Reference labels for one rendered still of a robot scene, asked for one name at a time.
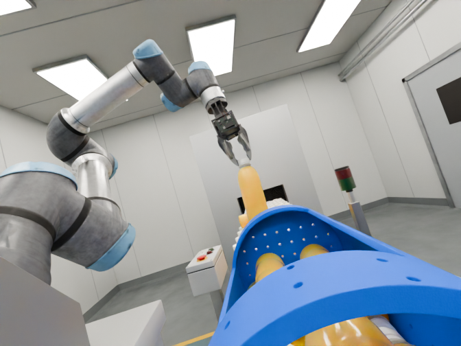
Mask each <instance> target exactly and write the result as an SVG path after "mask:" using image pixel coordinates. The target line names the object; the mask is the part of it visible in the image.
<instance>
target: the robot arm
mask: <svg viewBox="0 0 461 346"><path fill-rule="evenodd" d="M133 55H134V57H135V59H134V60H133V61H132V62H131V63H129V64H128V65H126V66H125V67H124V68H123V69H121V70H120V71H118V72H117V73H116V74H115V75H113V76H112V77H111V78H109V79H108V80H107V81H105V82H104V83H103V84H101V85H100V86H98V87H97V88H96V89H95V90H93V91H92V92H90V93H89V94H88V95H87V96H85V97H84V98H82V99H81V100H80V101H79V102H77V103H76V104H74V105H73V106H72V107H71V108H63V109H61V110H60V111H58V112H57V113H56V114H55V115H54V116H53V117H52V119H51V121H50V123H49V125H48V127H47V134H46V140H47V145H48V148H49V149H50V151H51V153H52V154H53V155H54V156H55V157H56V158H58V159H60V160H61V161H62V162H64V163H66V164H67V165H68V166H70V167H71V170H72V173H70V171H68V170H66V169H65V168H63V167H61V166H59V165H56V164H53V163H48V162H42V161H39V162H33V161H27V162H22V163H17V164H15V165H12V166H10V167H9V168H7V169H6V170H4V171H3V172H2V173H1V174H0V256H1V257H2V258H4V259H6V260H8V261H9V262H11V263H13V264H14V265H16V266H18V267H19V268H21V269H23V270H24V271H26V272H28V273H29V274H31V275H33V276H35V277H36V278H38V279H40V280H41V281H43V282H45V283H46V284H48V285H51V254H53V255H56V256H58V257H61V258H63V259H66V260H69V261H70V262H74V263H76V264H79V265H81V266H84V267H85V268H86V269H92V270H96V271H98V272H102V271H106V270H109V269H111V268H112V267H114V266H115V265H116V264H118V263H119V262H120V261H121V260H122V259H123V258H124V256H125V255H126V254H127V252H128V251H129V250H130V247H131V246H132V244H133V242H134V239H135V235H136V230H135V228H134V227H133V226H132V225H131V223H127V222H126V221H125V220H124V219H123V218H122V215H121V210H120V208H119V206H118V204H117V203H116V202H115V201H114V200H112V195H111V190H110V182H109V180H110V179H111V178H112V177H113V176H114V175H115V173H116V170H117V168H118V161H117V160H116V158H114V156H113V155H112V154H110V153H108V152H107V151H106V150H105V149H103V148H102V147H101V146H100V145H99V144H97V143H96V142H95V141H93V140H92V139H91V138H90V137H89V136H88V135H87V133H89V131H90V127H91V126H92V125H93V124H95V123H96V122H98V121H99V120H100V119H102V118H103V117H105V116H106V115H107V114H109V113H110V112H111V111H113V110H114V109H115V108H117V107H118V106H119V105H121V104H122V103H124V102H125V101H126V100H127V99H129V98H130V97H132V96H133V95H134V94H135V93H137V92H138V91H140V90H141V89H142V88H143V87H145V86H146V85H148V84H149V83H150V82H151V81H155V83H156V84H157V85H158V87H159V88H160V89H161V91H162V92H163V93H162V94H161V100H162V102H163V103H164V105H165V107H166V108H167V109H168V110H169V111H171V112H176V111H178V110H180V109H181V108H184V107H185V106H186V105H188V104H190V103H191V102H193V101H194V100H196V99H198V98H199V97H200V99H201V101H202V103H203V105H204V107H205V109H206V110H207V112H208V114H210V115H214V116H215V119H212V120H211V122H212V124H213V127H214V129H215V131H216V133H217V142H218V145H219V147H220V148H221V149H222V150H223V152H224V153H225V154H226V156H227V157H228V158H229V159H230V160H231V161H232V162H233V163H234V164H235V165H236V166H239V164H238V161H237V159H236V158H235V154H234V153H233V151H232V149H233V147H232V144H231V142H228V141H229V140H231V139H233V138H235V137H237V136H238V138H237V141H238V142H239V144H241V145H242V146H243V148H244V150H245V151H246V155H247V157H248V158H249V159H250V160H251V158H252V152H251V149H250V143H249V139H248V134H247V132H246V129H245V128H244V127H242V126H241V124H238V122H237V120H236V118H235V116H234V114H233V112H232V110H230V111H229V112H228V111H227V110H226V107H227V105H228V103H227V101H226V98H225V97H224V94H223V93H225V92H224V90H223V91H222V90H221V88H220V86H219V84H218V82H217V80H216V78H215V76H214V73H213V71H212V70H211V68H210V66H209V64H208V63H207V62H205V61H203V60H198V61H195V62H193V63H192V64H191V66H190V67H189V69H188V73H189V76H187V77H186V78H185V79H183V80H181V78H180V76H179V75H178V74H177V72H176V71H175V70H174V68H173V67H172V65H171V64H170V62H169V61H168V59H167V58H166V57H165V55H164V54H163V51H161V49H160V48H159V47H158V45H157V44H156V43H155V42H154V41H153V40H152V39H148V40H146V41H145V42H143V43H141V44H140V45H139V46H138V47H137V48H136V49H135V50H134V51H133ZM226 140H227V141H226Z"/></svg>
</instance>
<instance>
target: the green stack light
mask: <svg viewBox="0 0 461 346"><path fill-rule="evenodd" d="M338 184H339V186H340V189H341V191H346V190H350V189H354V188H356V187H357V186H356V184H355V181H354V178H353V176H352V177H349V178H345V179H342V180H338Z"/></svg>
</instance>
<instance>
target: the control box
mask: <svg viewBox="0 0 461 346"><path fill-rule="evenodd" d="M212 248H213V249H214V250H212V253H209V254H206V252H207V251H208V250H209V249H204V250H201V251H199V252H198V254H197V255H196V256H195V257H194V258H193V259H192V261H191V262H190V263H189V265H188V266H187V267H186V271H187V274H188V278H189V282H190V285H191V289H192V292H193V295H194V296H198V295H203V294H205V293H208V292H213V291H216V290H220V289H221V288H222V284H223V281H224V278H225V275H226V271H227V268H228V266H227V263H226V259H225V257H224V252H223V250H222V245H218V246H214V247H212ZM201 255H206V257H205V259H203V260H199V259H197V257H199V256H201Z"/></svg>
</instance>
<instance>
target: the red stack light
mask: <svg viewBox="0 0 461 346"><path fill-rule="evenodd" d="M335 175H336V178H337V180H342V179H345V178H349V177H352V176H353V175H352V173H351V169H350V168H346V169H344V170H340V171H337V172H335Z"/></svg>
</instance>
